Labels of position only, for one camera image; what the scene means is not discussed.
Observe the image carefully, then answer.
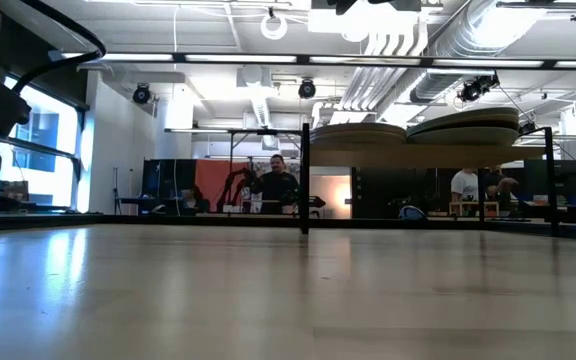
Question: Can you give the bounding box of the taupe plate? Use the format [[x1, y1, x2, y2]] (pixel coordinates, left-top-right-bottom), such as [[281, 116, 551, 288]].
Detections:
[[309, 131, 409, 148]]

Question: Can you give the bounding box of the cream plate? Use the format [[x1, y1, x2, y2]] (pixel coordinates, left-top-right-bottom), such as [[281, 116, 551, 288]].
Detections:
[[313, 121, 407, 129]]

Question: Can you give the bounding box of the white plate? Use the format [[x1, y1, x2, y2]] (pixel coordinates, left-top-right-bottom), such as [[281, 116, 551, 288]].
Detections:
[[406, 125, 520, 147]]

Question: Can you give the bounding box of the black plate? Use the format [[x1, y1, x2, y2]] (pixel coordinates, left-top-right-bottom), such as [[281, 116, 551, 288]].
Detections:
[[408, 119, 521, 133]]

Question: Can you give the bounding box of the wooden shelf with black legs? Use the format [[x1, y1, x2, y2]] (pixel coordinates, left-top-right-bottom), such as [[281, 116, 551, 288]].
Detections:
[[300, 122, 559, 237]]

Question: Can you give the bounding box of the person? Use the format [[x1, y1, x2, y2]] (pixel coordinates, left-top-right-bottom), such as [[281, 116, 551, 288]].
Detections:
[[450, 168, 480, 204], [482, 167, 519, 211], [252, 153, 300, 215], [185, 184, 212, 214]]

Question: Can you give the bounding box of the glossy lit panel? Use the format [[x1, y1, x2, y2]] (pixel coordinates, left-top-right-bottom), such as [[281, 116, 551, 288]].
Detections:
[[310, 173, 353, 220]]

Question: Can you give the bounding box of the red fabric panel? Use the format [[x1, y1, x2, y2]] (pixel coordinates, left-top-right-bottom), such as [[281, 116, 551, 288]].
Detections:
[[195, 159, 249, 199]]

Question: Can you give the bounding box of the black hanging spotlight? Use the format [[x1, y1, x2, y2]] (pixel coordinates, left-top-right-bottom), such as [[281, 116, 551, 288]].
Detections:
[[456, 73, 501, 104], [132, 82, 152, 105], [297, 77, 317, 100]]

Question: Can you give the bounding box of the black partition panel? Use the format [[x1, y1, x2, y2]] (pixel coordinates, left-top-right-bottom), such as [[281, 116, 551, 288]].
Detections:
[[142, 158, 197, 214]]

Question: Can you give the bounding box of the blue white round object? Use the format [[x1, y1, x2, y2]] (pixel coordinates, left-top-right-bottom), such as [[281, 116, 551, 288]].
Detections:
[[397, 204, 427, 221]]

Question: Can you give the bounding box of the long linear light bar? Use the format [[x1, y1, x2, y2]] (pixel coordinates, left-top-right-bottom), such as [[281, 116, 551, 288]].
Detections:
[[62, 51, 576, 70]]

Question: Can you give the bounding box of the light wooden rack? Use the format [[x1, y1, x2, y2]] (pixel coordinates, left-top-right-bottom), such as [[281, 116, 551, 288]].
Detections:
[[447, 199, 499, 217]]

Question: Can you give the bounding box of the cardboard box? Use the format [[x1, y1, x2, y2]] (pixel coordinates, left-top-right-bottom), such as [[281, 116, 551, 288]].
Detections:
[[0, 179, 29, 202]]

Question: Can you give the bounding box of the black background station frame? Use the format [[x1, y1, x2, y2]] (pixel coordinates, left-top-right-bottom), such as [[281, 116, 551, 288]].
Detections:
[[165, 127, 304, 216]]

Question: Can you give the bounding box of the black partition wall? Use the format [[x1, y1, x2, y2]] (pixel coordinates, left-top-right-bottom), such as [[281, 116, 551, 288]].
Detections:
[[351, 167, 576, 220]]

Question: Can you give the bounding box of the white ring ceiling lamp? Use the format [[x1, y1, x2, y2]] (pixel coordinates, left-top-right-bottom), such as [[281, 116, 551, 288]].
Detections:
[[260, 12, 289, 41]]

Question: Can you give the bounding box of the black aluminium table frame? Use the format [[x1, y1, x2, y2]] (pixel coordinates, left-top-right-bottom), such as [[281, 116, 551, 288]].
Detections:
[[0, 213, 576, 241]]

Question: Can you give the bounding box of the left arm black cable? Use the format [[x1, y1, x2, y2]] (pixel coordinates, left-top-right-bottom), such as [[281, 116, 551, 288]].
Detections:
[[11, 0, 107, 95]]

